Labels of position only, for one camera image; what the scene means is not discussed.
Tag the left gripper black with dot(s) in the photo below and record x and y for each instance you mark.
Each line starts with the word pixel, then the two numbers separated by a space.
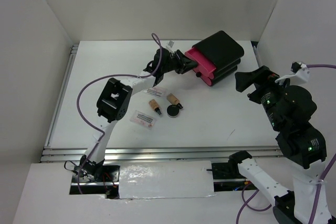
pixel 183 66

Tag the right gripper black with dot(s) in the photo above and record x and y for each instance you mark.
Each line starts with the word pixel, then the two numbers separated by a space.
pixel 262 76

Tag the clear eyelash box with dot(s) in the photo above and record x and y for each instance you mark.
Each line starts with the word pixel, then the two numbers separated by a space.
pixel 143 120
pixel 156 91

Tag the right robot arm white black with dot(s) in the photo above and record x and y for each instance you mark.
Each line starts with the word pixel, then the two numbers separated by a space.
pixel 289 108

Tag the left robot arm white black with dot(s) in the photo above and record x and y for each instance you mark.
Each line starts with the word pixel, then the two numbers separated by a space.
pixel 114 100

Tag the black drawer organizer case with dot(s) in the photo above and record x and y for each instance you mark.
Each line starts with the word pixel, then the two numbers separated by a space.
pixel 223 51

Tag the beige foundation tube right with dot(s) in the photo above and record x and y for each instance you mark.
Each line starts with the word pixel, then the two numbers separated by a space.
pixel 174 100

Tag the black round compact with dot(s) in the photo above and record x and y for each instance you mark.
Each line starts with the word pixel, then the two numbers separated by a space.
pixel 173 111

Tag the beige foundation bottle left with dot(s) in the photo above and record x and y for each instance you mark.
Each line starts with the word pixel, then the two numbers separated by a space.
pixel 155 107

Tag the white glossy cover plate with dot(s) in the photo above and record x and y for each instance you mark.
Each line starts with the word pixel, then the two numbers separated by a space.
pixel 154 180

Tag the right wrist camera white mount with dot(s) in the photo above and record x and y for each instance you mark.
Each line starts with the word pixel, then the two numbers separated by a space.
pixel 300 74

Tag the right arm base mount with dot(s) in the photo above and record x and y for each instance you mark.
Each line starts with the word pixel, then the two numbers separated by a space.
pixel 226 179

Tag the aluminium left rail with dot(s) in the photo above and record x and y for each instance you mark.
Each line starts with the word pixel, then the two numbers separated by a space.
pixel 73 53

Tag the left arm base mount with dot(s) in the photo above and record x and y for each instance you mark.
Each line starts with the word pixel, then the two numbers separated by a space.
pixel 105 182

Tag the aluminium front rail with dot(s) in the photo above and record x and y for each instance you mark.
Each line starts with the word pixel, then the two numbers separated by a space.
pixel 116 155

